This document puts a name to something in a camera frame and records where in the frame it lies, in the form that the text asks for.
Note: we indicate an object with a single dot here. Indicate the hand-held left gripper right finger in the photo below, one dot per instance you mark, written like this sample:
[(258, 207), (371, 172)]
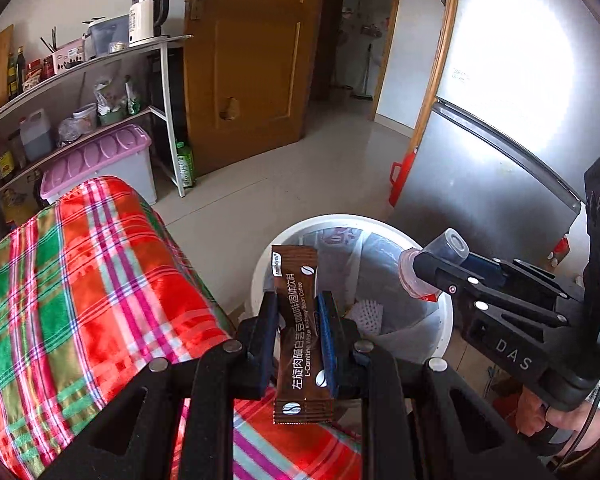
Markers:
[(328, 345)]

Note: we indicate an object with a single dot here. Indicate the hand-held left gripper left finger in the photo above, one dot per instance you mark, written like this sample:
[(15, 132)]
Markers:
[(270, 350)]

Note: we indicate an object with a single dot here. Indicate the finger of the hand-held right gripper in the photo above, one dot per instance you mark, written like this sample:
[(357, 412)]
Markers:
[(480, 262), (440, 272)]

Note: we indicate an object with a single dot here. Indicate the clear plastic cup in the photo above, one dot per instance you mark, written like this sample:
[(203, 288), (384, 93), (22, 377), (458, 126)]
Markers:
[(450, 247)]

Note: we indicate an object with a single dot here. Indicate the brown coffee sachet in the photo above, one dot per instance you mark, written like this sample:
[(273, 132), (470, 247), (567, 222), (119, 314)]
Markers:
[(297, 340)]

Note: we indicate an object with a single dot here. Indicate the white foam fruit net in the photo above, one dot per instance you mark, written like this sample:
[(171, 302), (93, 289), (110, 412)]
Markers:
[(369, 316)]

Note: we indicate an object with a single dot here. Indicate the white-rimmed lined trash bin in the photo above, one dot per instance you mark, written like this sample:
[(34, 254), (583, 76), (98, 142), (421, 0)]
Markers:
[(370, 260)]

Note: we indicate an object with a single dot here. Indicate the person's right hand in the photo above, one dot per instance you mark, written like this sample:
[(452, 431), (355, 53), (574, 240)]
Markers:
[(532, 412)]

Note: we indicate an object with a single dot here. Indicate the red plastic bag with bottles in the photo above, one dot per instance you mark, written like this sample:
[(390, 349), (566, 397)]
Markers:
[(560, 248)]

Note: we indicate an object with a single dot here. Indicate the silver refrigerator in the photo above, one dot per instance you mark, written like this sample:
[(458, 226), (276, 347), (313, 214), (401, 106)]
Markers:
[(495, 110)]

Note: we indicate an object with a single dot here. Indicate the red green plaid blanket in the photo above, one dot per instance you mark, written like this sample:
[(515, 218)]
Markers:
[(80, 285)]

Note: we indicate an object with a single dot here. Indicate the green plastic bottle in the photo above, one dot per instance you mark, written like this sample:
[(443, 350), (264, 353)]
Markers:
[(185, 165)]

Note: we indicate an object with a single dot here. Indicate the mop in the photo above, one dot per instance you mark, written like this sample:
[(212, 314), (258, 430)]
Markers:
[(364, 71)]

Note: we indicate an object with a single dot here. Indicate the white metal kitchen rack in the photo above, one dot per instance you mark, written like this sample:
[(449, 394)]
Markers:
[(172, 120)]

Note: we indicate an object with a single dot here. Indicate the pink-lidded storage box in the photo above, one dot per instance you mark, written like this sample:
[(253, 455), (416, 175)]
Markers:
[(100, 160)]

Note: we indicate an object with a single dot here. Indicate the wooden door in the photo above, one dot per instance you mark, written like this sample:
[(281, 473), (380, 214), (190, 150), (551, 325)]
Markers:
[(255, 75)]

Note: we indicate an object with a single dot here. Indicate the green bowl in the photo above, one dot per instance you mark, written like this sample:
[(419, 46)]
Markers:
[(111, 119)]

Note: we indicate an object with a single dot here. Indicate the green white seasoning packet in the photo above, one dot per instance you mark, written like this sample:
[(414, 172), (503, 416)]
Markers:
[(132, 100)]

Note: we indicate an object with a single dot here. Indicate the yellow food packet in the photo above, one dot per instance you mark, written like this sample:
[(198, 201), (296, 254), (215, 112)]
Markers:
[(15, 202)]

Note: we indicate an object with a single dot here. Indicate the clear bag of food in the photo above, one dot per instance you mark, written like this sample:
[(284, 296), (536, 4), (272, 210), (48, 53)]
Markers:
[(72, 131)]

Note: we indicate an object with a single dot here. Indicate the white lidded tub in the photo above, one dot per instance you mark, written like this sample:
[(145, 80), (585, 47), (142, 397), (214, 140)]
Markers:
[(86, 116)]

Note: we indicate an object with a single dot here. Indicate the crumpled clear food bag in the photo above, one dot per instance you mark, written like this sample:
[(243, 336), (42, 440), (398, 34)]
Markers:
[(105, 95)]

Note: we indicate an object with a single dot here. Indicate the plastic jug with dark liquid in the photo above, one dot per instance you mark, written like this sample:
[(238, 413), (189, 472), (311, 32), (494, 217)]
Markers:
[(36, 136)]

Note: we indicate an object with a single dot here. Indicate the yellow label sauce bottle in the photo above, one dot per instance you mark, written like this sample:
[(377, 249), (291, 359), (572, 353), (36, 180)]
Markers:
[(2, 161)]

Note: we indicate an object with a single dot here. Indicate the clear lidded food container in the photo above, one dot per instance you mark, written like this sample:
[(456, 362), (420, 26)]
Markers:
[(107, 36)]

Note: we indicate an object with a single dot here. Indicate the pink patterned utensil box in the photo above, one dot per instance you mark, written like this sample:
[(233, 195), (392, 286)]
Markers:
[(67, 58)]

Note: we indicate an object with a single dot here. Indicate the white electric kettle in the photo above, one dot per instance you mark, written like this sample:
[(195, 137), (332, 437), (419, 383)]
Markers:
[(147, 14)]

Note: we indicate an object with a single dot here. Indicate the dark glass sauce bottle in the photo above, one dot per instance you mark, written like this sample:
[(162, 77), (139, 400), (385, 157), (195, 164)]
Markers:
[(21, 69)]

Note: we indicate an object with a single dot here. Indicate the green glass oil bottle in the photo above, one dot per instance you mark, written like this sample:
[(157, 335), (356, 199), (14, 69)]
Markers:
[(11, 74)]

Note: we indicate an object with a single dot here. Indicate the dark chopsticks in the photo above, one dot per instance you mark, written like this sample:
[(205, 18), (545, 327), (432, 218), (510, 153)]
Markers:
[(51, 41)]

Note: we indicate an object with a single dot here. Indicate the wooden door frame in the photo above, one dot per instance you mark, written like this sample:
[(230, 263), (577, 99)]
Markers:
[(395, 50)]

